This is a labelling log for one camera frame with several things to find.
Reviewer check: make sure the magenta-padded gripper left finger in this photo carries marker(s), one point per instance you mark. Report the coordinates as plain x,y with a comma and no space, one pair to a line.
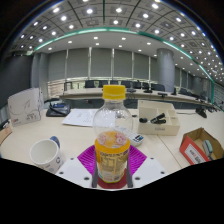
86,160

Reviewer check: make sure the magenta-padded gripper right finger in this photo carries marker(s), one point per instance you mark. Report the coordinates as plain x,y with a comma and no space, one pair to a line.
137,160

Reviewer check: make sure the yellow-capped clear drink bottle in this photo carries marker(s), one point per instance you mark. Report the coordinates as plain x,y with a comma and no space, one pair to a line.
112,160

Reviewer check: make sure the white remote control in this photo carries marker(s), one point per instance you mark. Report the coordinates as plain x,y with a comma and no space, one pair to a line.
137,139

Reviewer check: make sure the beige desk organizer tray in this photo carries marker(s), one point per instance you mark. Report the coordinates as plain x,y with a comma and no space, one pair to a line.
160,128

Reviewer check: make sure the white dotted ceramic mug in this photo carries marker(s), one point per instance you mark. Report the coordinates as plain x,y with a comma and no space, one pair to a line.
45,156

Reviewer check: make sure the white paper sheets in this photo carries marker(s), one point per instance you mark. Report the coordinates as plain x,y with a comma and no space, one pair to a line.
80,117

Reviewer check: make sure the black stapler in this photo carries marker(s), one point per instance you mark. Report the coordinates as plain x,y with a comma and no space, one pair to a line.
158,118

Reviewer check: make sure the red-sided open cardboard box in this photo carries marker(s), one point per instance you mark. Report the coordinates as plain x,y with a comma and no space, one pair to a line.
188,150

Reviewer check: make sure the black desk phone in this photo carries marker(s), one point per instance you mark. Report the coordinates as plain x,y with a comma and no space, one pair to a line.
58,110

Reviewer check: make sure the black office chairs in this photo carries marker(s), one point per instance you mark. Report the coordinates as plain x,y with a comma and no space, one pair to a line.
126,84

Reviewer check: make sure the black desktop microphone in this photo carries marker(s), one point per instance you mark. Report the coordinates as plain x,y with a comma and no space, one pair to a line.
201,112

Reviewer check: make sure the large white cardboard box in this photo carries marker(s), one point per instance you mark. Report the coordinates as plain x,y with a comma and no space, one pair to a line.
25,106

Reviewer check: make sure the ceiling lights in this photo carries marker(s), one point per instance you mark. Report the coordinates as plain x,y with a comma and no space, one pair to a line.
89,11

